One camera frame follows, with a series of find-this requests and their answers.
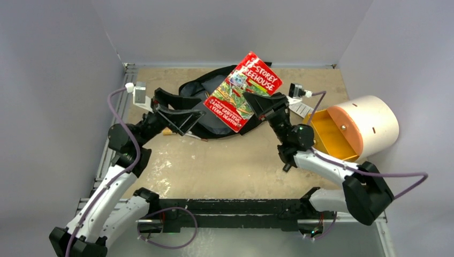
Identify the white cylinder orange drawer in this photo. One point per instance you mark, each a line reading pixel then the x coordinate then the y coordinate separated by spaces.
pixel 355 129

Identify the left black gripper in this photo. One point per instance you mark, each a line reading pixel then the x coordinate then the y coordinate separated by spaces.
pixel 180 120

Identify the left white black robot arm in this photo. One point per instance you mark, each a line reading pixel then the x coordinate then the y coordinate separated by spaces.
pixel 97 226

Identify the black student backpack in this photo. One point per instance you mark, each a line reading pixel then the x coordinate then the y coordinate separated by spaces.
pixel 209 126

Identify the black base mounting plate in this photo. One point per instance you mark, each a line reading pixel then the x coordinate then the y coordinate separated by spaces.
pixel 288 215

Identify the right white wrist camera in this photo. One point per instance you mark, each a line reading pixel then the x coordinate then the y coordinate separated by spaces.
pixel 297 91

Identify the white brown-tipped pen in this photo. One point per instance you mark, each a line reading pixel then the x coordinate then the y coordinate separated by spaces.
pixel 189 134

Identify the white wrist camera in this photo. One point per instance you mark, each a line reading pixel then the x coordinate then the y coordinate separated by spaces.
pixel 140 98
pixel 297 91

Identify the pink black highlighter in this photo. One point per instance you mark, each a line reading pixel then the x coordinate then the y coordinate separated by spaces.
pixel 287 166

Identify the red Treehouse book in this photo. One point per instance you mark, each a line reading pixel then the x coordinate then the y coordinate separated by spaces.
pixel 227 101

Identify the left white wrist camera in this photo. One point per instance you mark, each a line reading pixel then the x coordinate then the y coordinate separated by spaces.
pixel 140 98

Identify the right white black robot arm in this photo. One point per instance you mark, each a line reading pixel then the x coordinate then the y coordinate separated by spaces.
pixel 363 193

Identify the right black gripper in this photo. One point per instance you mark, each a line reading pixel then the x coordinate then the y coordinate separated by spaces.
pixel 264 104

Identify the aluminium frame rails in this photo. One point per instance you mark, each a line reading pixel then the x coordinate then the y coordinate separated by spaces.
pixel 364 195

